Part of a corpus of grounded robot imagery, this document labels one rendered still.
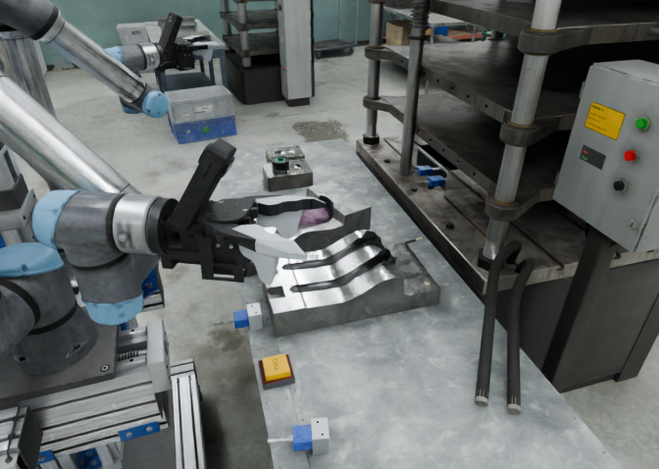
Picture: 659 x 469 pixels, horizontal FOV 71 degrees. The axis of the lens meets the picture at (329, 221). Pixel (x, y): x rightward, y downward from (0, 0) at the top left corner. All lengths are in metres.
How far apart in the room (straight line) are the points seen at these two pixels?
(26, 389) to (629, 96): 1.42
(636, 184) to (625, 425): 1.36
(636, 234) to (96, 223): 1.18
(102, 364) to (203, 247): 0.52
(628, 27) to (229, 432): 1.99
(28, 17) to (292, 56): 4.49
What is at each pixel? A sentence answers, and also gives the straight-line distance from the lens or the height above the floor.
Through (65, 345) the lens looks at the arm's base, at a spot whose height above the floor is 1.08.
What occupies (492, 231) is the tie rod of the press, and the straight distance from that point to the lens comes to 1.59.
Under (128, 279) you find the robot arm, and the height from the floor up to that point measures 1.35.
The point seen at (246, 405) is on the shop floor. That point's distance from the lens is 2.21.
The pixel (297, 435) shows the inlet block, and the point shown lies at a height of 0.84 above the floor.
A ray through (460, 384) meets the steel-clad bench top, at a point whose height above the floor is 0.80.
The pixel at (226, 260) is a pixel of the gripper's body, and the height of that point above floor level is 1.42.
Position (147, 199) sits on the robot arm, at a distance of 0.60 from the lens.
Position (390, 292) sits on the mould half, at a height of 0.88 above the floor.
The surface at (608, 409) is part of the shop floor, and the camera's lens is 2.48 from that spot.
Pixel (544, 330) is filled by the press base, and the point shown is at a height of 0.48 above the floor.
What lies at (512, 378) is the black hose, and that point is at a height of 0.84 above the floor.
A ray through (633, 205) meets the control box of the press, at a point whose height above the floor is 1.19.
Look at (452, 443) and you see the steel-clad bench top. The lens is 1.16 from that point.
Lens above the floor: 1.74
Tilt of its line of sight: 31 degrees down
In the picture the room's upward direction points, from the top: straight up
